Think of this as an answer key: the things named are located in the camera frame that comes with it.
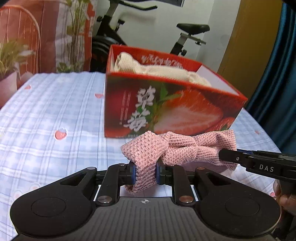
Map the pink knitted cloth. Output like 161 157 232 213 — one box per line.
121 130 237 194

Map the cream knitted cloth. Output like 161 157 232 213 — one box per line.
114 52 212 87

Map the person's hand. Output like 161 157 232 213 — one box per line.
273 180 296 215

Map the blue curtain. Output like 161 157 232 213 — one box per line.
246 1 295 154

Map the blue plaid tablecloth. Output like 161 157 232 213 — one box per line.
0 71 282 240

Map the red strawberry cardboard box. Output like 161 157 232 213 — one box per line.
104 45 247 138

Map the wooden door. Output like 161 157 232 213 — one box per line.
218 1 282 98

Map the black exercise bike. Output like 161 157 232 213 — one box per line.
90 1 210 73

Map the pink printed backdrop cloth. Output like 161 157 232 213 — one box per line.
0 0 99 110

